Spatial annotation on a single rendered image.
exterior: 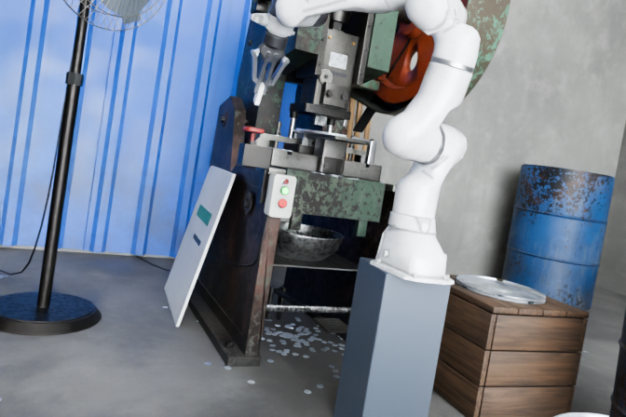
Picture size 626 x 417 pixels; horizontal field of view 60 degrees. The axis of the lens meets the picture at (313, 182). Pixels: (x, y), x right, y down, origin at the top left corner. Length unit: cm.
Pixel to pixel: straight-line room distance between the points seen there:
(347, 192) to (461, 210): 221
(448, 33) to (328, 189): 74
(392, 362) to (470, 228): 279
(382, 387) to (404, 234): 38
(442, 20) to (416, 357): 82
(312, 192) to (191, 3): 162
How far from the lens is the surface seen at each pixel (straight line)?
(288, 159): 189
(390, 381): 142
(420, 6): 135
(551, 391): 195
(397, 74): 237
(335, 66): 204
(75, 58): 203
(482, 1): 202
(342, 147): 194
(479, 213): 414
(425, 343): 142
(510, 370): 180
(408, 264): 131
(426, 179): 138
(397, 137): 131
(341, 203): 190
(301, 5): 152
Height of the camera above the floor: 70
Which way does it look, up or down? 3 degrees down
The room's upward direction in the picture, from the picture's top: 9 degrees clockwise
